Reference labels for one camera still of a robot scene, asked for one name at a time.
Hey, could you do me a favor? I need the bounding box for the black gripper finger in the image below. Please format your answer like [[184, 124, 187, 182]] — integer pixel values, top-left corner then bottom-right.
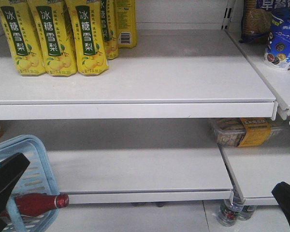
[[272, 182, 290, 226], [0, 153, 30, 213]]

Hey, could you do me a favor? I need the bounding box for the clear pastry box yellow label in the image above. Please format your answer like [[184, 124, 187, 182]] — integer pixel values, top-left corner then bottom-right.
[[209, 117, 286, 147]]

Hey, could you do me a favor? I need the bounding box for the blue cookie cup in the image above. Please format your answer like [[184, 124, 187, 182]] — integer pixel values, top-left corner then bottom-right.
[[264, 8, 290, 71]]

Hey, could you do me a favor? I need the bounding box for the yellow pear drink bottle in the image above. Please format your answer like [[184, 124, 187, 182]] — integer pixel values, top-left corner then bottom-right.
[[28, 0, 77, 77], [0, 0, 46, 76], [101, 0, 119, 60], [66, 0, 109, 76], [115, 0, 137, 48]]

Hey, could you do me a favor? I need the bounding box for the light blue plastic basket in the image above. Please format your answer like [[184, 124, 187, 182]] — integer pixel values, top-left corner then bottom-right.
[[0, 135, 60, 232]]

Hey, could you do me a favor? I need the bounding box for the white shelf board with drinks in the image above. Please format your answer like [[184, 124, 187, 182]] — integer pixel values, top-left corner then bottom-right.
[[0, 30, 277, 120]]

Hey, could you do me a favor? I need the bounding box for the clear water bottle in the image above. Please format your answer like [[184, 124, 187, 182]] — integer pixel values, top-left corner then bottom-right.
[[217, 194, 244, 227]]

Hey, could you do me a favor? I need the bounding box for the red aluminium coke bottle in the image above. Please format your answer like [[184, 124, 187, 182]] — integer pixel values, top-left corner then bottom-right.
[[14, 193, 70, 218]]

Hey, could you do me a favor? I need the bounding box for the white lower shelf board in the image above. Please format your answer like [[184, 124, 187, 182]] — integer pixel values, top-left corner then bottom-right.
[[38, 118, 235, 205]]

